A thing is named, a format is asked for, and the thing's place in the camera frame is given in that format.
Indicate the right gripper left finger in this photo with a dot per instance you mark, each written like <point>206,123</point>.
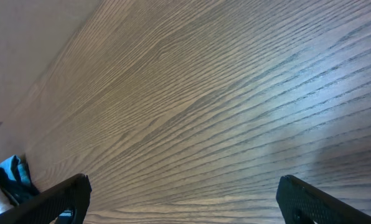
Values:
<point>66,202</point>

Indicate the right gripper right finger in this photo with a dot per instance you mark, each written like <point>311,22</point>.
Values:
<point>301,203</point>

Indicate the light blue printed t-shirt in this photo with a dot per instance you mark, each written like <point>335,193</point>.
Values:
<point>15,181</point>

